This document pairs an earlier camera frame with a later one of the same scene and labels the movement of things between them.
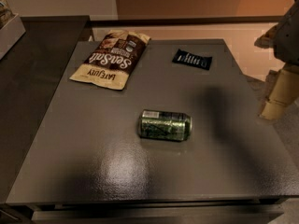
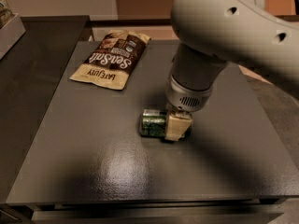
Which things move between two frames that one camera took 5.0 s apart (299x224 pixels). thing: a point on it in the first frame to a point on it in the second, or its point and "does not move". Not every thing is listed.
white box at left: [10, 35] does not move
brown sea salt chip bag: [112, 59] does not move
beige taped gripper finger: [283, 94] to [184, 100]
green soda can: [164, 125] does not move
